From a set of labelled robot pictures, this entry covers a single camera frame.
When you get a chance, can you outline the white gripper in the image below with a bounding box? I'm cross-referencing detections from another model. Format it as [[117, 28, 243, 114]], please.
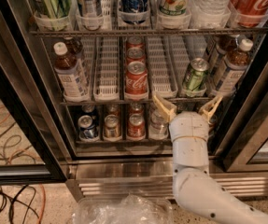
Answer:
[[152, 92, 223, 141]]

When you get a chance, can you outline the green soda can shelf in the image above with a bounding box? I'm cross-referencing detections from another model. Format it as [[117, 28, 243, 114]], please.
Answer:
[[182, 58, 209, 91]]

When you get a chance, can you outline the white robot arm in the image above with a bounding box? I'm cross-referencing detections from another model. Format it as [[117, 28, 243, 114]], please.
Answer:
[[152, 93, 268, 224]]

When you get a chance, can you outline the bronze can bottom front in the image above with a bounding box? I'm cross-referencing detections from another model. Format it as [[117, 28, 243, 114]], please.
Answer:
[[208, 115, 218, 132]]

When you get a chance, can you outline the red can bottom front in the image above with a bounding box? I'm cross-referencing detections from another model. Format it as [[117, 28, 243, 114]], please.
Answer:
[[127, 114, 146, 139]]

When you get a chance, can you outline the red can bottom rear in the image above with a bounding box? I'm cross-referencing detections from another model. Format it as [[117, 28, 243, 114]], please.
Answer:
[[128, 103, 144, 115]]

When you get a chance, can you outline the front red cola can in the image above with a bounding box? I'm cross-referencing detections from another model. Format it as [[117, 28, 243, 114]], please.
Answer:
[[125, 62, 148, 94]]

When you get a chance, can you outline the red cola can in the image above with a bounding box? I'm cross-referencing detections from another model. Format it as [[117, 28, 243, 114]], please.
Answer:
[[125, 62, 148, 94], [126, 48, 146, 64], [126, 36, 145, 49]]

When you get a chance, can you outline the white tray under green can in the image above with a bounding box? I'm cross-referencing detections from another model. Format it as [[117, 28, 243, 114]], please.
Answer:
[[168, 36, 206, 98]]

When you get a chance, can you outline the brown can bottom rear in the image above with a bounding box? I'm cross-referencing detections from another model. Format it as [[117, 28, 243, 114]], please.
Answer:
[[106, 104, 120, 116]]

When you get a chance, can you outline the brown can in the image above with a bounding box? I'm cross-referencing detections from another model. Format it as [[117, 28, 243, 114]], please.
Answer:
[[106, 104, 120, 116], [105, 115, 121, 138]]

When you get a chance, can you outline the brown can bottom front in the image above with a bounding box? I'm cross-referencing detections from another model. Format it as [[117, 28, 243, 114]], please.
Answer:
[[105, 115, 121, 138]]

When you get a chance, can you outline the rear red cola can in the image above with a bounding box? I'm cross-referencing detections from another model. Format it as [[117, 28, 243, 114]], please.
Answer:
[[126, 36, 145, 49]]

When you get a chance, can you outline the blue can bottom rear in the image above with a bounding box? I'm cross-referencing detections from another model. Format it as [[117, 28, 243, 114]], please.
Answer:
[[82, 105, 98, 119]]

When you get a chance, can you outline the blue can bottom front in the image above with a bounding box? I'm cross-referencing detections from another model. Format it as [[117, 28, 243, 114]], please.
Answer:
[[78, 115, 98, 139]]

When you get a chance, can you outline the stainless steel display fridge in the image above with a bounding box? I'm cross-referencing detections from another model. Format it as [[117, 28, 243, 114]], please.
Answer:
[[0, 0, 268, 199]]

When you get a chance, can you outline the silver tall can top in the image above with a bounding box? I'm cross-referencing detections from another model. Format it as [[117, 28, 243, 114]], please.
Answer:
[[77, 0, 102, 18]]

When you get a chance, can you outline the open glass fridge door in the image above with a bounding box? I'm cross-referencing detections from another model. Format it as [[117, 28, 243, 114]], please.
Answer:
[[0, 65, 66, 185]]

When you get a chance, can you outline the clear water bottle bottom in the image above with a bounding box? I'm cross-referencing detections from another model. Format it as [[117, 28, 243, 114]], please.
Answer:
[[148, 109, 168, 140]]

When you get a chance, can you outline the empty white tray right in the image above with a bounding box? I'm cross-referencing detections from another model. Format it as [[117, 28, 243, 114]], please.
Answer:
[[147, 36, 178, 98]]

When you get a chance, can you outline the empty white tray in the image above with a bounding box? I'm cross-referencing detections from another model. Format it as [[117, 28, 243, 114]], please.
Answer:
[[147, 36, 178, 98], [93, 37, 120, 101]]

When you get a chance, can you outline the right front tea bottle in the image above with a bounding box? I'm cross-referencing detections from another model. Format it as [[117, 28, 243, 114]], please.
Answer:
[[212, 38, 253, 91]]

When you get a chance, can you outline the tea bottle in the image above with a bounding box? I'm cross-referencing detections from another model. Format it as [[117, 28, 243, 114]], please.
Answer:
[[212, 38, 253, 91], [53, 42, 88, 101], [62, 36, 90, 79], [204, 35, 238, 75]]

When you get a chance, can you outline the right rear tea bottle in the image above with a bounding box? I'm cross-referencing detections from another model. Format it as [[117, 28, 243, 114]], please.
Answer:
[[204, 35, 238, 75]]

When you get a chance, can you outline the empty white tray left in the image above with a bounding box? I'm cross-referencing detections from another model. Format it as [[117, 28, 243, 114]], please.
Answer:
[[93, 37, 120, 101]]

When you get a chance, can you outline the clear plastic bin with bag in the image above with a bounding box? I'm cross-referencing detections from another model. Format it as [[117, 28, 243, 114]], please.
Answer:
[[72, 194, 174, 224]]

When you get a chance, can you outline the left front tea bottle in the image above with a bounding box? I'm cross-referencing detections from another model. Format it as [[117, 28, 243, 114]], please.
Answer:
[[53, 42, 88, 101]]

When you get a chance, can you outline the red cola bottle top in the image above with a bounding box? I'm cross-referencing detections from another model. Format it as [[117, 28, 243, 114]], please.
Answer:
[[231, 0, 268, 28]]

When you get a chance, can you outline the left rear tea bottle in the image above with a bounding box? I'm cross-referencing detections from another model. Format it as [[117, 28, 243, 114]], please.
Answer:
[[62, 36, 90, 79]]

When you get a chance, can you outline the orange floor cable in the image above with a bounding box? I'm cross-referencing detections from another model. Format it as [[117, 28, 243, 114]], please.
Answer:
[[35, 184, 47, 224]]

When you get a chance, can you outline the black floor cable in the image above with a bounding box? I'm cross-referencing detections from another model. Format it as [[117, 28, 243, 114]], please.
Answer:
[[0, 184, 40, 224]]

